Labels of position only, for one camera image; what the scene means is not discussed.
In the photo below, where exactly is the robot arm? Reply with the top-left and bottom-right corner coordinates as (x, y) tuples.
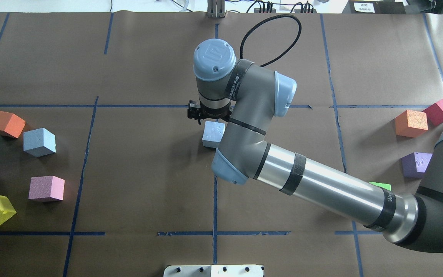
(188, 38), (443, 254)

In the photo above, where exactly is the light blue block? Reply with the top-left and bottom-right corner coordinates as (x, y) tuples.
(202, 121), (226, 149)
(23, 128), (56, 157)

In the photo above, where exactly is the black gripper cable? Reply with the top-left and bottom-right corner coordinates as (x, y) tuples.
(239, 14), (303, 68)

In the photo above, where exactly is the aluminium frame post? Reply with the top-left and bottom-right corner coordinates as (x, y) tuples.
(207, 0), (226, 18)

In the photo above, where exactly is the orange foam block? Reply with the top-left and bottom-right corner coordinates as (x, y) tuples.
(0, 111), (26, 139)
(394, 109), (428, 138)

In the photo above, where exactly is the green foam block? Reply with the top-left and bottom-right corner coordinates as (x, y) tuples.
(369, 181), (392, 191)

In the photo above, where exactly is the red foam block near bin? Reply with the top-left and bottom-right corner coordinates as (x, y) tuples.
(423, 98), (443, 126)

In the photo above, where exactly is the orange foam block left side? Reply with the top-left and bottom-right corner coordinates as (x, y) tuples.
(0, 111), (26, 139)

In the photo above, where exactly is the pink foam block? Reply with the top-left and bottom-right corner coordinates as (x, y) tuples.
(28, 176), (65, 202)

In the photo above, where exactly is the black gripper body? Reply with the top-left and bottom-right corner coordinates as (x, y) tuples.
(187, 100), (233, 122)

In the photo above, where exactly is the purple foam block right side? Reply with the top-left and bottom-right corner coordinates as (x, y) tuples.
(400, 152), (433, 179)

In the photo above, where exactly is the black power box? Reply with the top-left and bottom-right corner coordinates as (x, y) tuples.
(341, 0), (406, 14)

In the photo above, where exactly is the orange foam block right side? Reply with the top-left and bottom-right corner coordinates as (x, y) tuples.
(394, 109), (428, 138)

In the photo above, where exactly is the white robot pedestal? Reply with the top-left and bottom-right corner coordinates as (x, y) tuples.
(163, 264), (265, 277)

